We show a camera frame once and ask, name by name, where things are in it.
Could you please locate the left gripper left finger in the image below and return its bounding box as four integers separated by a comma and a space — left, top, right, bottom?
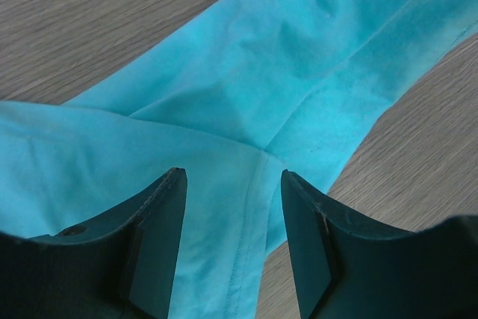
1, 168, 187, 318

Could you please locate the cyan t shirt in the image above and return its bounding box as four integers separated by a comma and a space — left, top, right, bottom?
1, 0, 477, 318

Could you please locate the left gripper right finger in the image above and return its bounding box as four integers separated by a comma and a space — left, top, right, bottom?
281, 171, 477, 318

